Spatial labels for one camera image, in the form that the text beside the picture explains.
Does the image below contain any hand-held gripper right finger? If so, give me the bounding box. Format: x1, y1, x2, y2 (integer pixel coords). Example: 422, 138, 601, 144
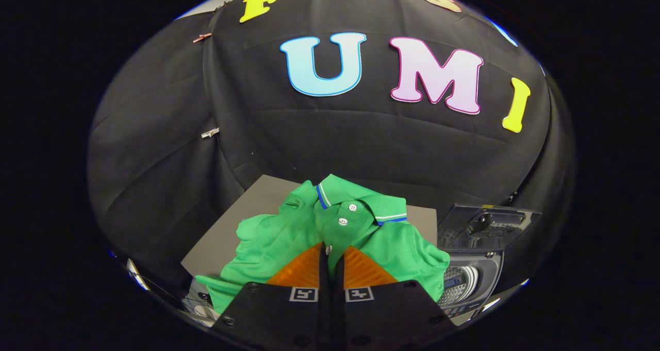
331, 245, 458, 351

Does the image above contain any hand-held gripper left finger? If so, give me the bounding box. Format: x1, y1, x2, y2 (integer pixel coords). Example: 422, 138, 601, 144
210, 242, 332, 351

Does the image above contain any green polo shirt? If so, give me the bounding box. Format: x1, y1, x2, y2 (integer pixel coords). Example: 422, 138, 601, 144
195, 174, 451, 314

